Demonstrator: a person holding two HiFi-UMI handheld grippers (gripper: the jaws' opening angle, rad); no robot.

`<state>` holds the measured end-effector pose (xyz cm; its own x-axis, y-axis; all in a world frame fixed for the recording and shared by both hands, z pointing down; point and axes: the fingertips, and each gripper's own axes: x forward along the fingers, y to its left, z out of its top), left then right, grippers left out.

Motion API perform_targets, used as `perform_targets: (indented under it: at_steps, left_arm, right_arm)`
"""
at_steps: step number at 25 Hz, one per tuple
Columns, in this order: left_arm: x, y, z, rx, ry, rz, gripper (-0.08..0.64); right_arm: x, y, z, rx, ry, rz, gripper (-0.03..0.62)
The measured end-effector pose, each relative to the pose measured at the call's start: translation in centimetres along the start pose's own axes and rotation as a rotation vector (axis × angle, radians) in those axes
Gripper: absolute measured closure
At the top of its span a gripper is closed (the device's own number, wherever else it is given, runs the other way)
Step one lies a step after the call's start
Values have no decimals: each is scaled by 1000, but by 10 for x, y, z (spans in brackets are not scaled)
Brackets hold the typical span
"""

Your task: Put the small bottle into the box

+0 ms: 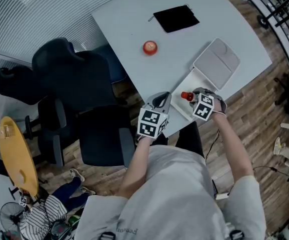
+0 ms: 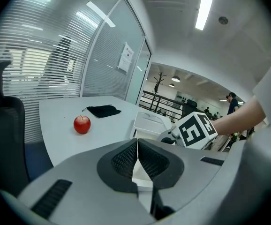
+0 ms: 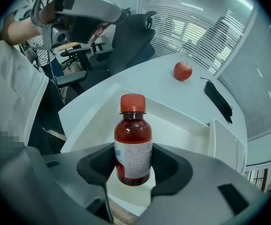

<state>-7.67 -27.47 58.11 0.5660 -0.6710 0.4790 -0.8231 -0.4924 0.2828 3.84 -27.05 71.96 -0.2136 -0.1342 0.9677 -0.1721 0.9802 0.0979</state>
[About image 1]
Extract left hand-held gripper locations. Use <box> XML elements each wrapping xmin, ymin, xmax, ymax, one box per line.
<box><xmin>135</xmin><ymin>91</ymin><xmax>173</xmax><ymax>145</ymax></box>

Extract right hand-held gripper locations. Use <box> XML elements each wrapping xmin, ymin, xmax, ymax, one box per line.
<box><xmin>189</xmin><ymin>87</ymin><xmax>228</xmax><ymax>122</ymax></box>

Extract red-capped bottle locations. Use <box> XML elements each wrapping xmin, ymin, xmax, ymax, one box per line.
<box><xmin>180</xmin><ymin>90</ymin><xmax>196</xmax><ymax>103</ymax></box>

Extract white box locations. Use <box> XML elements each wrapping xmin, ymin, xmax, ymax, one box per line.
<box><xmin>170</xmin><ymin>37</ymin><xmax>242</xmax><ymax>123</ymax></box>

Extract person's left forearm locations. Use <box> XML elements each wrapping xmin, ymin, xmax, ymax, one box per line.
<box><xmin>117</xmin><ymin>136</ymin><xmax>152</xmax><ymax>200</ymax></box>

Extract person's right forearm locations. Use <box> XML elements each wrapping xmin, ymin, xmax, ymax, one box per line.
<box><xmin>211</xmin><ymin>112</ymin><xmax>256</xmax><ymax>183</ymax></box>

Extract person's black trousers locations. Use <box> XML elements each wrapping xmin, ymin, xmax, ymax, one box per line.
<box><xmin>156</xmin><ymin>120</ymin><xmax>206</xmax><ymax>160</ymax></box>

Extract red apple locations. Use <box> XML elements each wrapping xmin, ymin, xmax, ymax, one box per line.
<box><xmin>142</xmin><ymin>40</ymin><xmax>159</xmax><ymax>57</ymax></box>

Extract black fabric pouch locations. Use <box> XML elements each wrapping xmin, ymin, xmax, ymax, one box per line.
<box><xmin>147</xmin><ymin>4</ymin><xmax>201</xmax><ymax>34</ymax></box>

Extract person's grey shirt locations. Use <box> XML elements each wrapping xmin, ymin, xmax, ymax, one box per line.
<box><xmin>73</xmin><ymin>144</ymin><xmax>268</xmax><ymax>240</ymax></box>

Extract white power strip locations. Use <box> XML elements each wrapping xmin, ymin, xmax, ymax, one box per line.
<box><xmin>214</xmin><ymin>192</ymin><xmax>230</xmax><ymax>201</ymax></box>

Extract black metal railing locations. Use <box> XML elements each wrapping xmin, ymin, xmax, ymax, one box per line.
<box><xmin>242</xmin><ymin>0</ymin><xmax>289</xmax><ymax>73</ymax></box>

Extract round wooden table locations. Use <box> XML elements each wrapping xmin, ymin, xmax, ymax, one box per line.
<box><xmin>0</xmin><ymin>116</ymin><xmax>40</xmax><ymax>200</ymax></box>

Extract black backpack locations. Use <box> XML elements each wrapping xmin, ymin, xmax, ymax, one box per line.
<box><xmin>43</xmin><ymin>220</ymin><xmax>73</xmax><ymax>240</ymax></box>

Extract black floor fan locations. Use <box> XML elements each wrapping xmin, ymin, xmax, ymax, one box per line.
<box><xmin>0</xmin><ymin>201</ymin><xmax>26</xmax><ymax>233</ymax></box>

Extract black stanchion post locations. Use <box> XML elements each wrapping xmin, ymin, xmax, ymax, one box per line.
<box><xmin>256</xmin><ymin>0</ymin><xmax>285</xmax><ymax>30</ymax></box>

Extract black floor cable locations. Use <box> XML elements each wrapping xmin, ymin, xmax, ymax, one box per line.
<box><xmin>252</xmin><ymin>165</ymin><xmax>289</xmax><ymax>178</ymax></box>

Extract black strap buckle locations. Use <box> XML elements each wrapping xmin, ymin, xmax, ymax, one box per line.
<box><xmin>100</xmin><ymin>231</ymin><xmax>117</xmax><ymax>240</ymax></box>
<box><xmin>230</xmin><ymin>229</ymin><xmax>246</xmax><ymax>240</ymax></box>

